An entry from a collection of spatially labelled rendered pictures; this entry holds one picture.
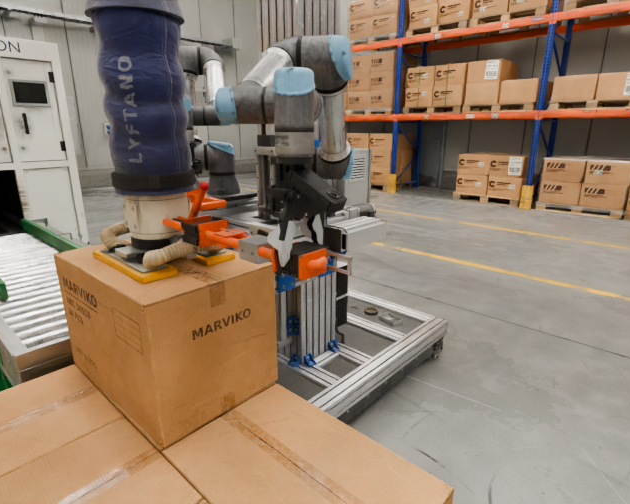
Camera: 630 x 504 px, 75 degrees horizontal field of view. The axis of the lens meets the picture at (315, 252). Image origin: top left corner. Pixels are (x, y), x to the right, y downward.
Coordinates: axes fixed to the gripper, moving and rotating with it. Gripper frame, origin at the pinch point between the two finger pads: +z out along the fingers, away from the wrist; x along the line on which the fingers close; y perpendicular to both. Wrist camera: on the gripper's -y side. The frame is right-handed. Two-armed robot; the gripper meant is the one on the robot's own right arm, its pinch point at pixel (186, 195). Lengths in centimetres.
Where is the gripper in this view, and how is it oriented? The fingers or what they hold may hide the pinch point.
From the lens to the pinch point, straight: 169.1
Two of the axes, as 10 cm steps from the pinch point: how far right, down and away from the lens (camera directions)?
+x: 6.8, -2.1, 7.0
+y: 7.3, 1.9, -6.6
